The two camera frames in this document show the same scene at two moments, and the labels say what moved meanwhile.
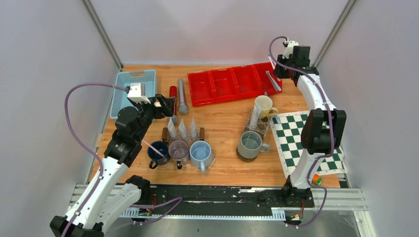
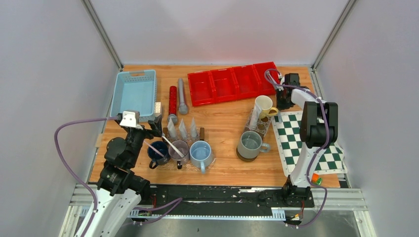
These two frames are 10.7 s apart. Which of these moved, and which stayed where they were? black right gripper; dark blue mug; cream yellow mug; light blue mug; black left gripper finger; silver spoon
Moved: silver spoon; black right gripper; black left gripper finger
Stayed: cream yellow mug; light blue mug; dark blue mug
